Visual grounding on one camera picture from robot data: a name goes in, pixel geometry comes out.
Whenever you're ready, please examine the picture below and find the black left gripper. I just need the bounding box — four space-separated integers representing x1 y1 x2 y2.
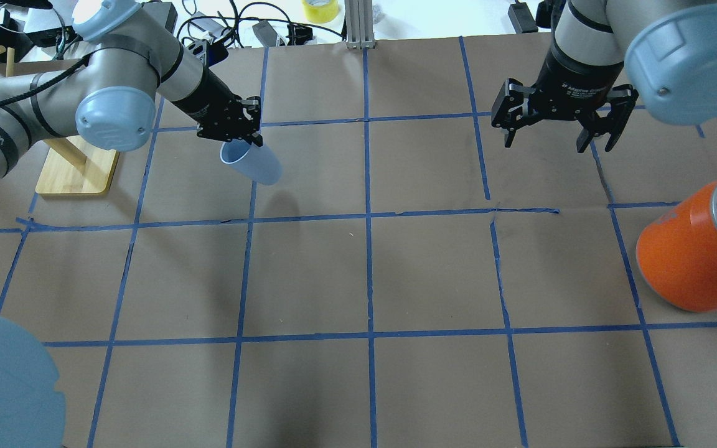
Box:
196 96 264 147

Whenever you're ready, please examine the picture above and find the light blue plastic cup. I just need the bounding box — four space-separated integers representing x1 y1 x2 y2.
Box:
221 140 283 186

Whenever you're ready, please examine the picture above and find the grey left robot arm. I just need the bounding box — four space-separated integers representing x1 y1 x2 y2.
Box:
0 1 264 179

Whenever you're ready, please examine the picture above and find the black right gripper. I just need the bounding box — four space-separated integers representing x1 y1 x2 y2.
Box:
490 56 639 154

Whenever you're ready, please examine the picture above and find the aluminium frame post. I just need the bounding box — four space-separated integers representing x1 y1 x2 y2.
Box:
344 0 376 49

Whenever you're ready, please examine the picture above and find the orange can with grey lid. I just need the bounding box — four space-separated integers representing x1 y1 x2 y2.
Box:
635 181 717 312

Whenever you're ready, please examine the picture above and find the yellow tape roll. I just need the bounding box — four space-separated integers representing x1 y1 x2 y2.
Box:
301 0 340 24

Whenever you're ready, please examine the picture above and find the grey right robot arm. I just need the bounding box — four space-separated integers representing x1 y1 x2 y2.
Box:
490 1 717 153

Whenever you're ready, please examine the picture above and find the black power adapter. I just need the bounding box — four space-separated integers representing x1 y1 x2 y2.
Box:
507 1 540 34

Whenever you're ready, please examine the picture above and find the wooden mug stand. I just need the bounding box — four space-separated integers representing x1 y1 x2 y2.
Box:
0 45 118 197

